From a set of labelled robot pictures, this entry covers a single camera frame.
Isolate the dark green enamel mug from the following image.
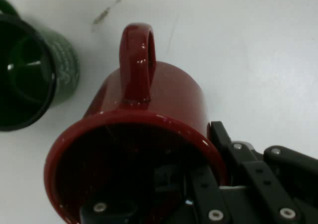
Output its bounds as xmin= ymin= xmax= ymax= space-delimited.
xmin=0 ymin=0 xmax=81 ymax=132

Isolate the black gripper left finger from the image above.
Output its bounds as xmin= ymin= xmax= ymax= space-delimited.
xmin=79 ymin=163 xmax=231 ymax=224

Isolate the red enamel mug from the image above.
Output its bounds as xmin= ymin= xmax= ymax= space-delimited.
xmin=43 ymin=22 xmax=228 ymax=224

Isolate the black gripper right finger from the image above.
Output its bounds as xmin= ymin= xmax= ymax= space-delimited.
xmin=210 ymin=120 xmax=318 ymax=224

